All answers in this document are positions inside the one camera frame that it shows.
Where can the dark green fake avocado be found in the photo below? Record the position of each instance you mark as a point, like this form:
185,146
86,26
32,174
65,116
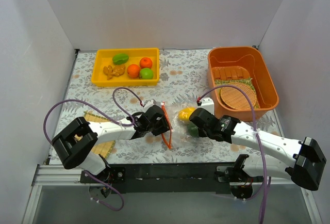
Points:
192,130

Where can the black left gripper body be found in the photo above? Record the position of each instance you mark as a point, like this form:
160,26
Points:
163,120

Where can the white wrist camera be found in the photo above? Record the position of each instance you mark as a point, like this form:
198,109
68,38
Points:
149,103
207,104

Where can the square bamboo mat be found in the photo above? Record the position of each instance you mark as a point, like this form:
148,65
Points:
106,148

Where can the orange fake tangerine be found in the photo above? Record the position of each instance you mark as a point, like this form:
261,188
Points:
146,62
133,71

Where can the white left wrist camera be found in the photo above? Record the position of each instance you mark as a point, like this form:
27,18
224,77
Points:
149,103

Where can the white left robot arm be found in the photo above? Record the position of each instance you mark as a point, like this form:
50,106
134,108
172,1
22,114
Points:
74,143

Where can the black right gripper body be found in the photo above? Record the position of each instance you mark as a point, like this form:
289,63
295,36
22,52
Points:
195,116

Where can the clear zip top bag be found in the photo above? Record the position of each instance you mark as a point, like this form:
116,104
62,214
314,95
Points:
177,136

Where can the green bamboo mat in tub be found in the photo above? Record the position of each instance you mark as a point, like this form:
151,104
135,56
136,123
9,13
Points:
247,81

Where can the orange plastic tub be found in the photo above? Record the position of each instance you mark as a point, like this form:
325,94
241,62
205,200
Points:
252,60

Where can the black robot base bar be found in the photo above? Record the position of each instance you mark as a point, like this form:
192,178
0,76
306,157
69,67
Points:
177,177

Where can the light green fake apple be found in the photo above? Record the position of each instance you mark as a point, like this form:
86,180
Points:
146,73

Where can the yellow fake lemon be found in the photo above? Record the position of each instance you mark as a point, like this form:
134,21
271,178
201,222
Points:
184,114

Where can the yellow plastic tray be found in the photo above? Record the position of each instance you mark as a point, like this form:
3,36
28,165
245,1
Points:
104,58

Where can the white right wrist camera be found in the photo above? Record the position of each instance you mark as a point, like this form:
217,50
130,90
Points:
207,104

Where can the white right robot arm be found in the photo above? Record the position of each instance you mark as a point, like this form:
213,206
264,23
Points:
301,161

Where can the green fake pepper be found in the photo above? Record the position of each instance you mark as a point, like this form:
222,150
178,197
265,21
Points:
120,59

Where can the round woven bamboo basket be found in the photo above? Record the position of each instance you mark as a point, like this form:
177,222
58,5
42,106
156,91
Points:
235,99

